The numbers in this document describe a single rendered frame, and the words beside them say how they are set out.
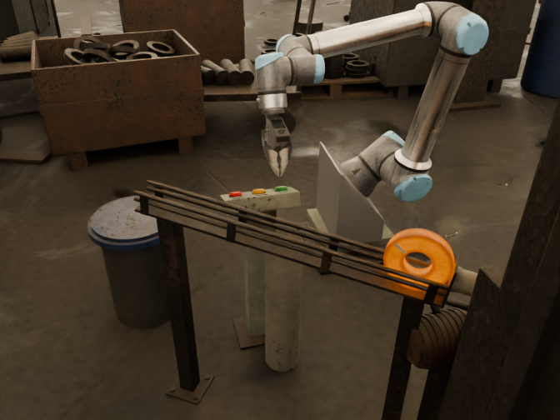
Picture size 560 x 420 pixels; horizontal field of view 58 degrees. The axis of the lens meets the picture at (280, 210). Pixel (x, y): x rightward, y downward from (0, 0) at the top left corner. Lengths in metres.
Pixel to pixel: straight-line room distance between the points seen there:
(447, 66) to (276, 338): 1.09
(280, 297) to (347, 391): 0.42
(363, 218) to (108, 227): 1.03
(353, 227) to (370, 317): 0.39
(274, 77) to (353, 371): 1.03
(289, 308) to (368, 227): 0.71
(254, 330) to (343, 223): 0.60
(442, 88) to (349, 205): 0.59
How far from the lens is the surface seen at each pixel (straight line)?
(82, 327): 2.11
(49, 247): 2.60
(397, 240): 1.15
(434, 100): 1.93
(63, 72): 3.06
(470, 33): 1.85
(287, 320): 1.66
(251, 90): 3.42
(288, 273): 1.54
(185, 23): 4.66
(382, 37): 1.86
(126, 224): 1.84
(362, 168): 2.18
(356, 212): 2.14
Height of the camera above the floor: 1.40
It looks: 32 degrees down
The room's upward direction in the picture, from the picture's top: 1 degrees clockwise
